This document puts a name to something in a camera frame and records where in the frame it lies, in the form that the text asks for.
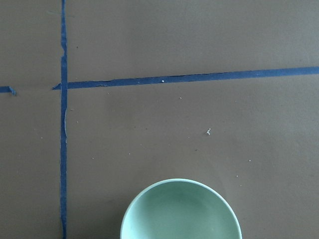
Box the green bowl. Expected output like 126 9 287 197
120 179 242 239

